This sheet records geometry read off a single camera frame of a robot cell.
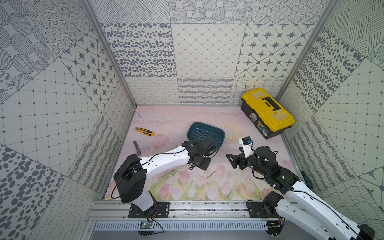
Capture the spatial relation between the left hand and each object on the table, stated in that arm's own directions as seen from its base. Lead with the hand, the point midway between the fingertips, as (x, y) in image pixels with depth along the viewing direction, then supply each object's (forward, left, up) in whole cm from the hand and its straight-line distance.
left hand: (206, 161), depth 81 cm
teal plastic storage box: (+26, +7, -9) cm, 28 cm away
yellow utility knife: (+25, +43, -8) cm, 50 cm away
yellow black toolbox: (+26, -40, +7) cm, 48 cm away
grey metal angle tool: (+12, +45, -8) cm, 47 cm away
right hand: (+2, -14, +7) cm, 16 cm away
